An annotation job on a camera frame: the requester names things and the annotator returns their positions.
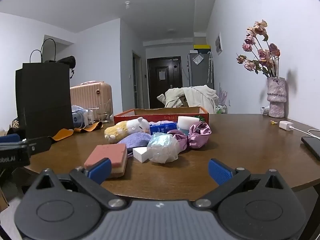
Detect lilac fluffy cloth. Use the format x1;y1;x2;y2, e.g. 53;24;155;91
150;119;176;125

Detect orange leather piece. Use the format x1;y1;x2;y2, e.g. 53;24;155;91
73;121;103;133
51;128;75;142

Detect white cable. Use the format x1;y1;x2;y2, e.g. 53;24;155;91
290;126;320;138

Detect black paper bag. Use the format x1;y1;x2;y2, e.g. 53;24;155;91
15;39;74;138

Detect clear plastic bag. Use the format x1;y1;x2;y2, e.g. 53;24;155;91
147;132;180;164

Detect bag with cables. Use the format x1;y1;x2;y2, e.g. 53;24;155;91
71;105;88;129

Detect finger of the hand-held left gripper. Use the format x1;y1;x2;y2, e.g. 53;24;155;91
26;136;52;155
0;133;27;147

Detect purple fuzzy cloth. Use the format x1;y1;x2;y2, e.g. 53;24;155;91
117;132;152;153

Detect white umbrella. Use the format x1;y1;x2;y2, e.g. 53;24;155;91
207;51;214;83

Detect red cardboard box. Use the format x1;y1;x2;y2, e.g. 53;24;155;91
114;106;209;130

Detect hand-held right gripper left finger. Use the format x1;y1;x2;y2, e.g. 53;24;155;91
32;158;127;210

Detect dried pink flowers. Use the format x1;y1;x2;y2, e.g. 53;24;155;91
236;19;281;78

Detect pink layered sponge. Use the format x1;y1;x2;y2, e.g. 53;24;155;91
84;144;128;179

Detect black phone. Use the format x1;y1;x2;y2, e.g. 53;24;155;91
301;136;320;160

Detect beige coat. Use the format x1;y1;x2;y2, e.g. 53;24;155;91
157;85;220;114

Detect black cloth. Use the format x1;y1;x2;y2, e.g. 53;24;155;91
45;56;76;79

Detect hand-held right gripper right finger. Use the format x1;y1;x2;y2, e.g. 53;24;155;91
194;158;292;208

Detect blue tissue packet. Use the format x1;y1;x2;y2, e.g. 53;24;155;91
149;122;178;135

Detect clear glass cup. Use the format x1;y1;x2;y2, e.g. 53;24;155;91
97;100;112;123

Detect white round sponge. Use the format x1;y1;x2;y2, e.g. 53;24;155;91
177;116;200;129

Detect white wedge sponge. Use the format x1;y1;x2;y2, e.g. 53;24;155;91
132;146;150;163

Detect grey interior door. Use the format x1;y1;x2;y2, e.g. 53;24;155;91
132;51;145;108

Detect pink textured vase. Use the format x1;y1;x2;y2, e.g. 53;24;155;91
266;77;287;118

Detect dark entrance door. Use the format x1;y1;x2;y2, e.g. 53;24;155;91
147;56;183;108

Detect yellow white plush toy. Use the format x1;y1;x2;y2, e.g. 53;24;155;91
104;117;150;144

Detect pink suitcase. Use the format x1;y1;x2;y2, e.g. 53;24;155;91
69;81;113;120

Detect grey refrigerator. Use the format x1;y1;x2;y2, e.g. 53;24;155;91
188;51;214;90

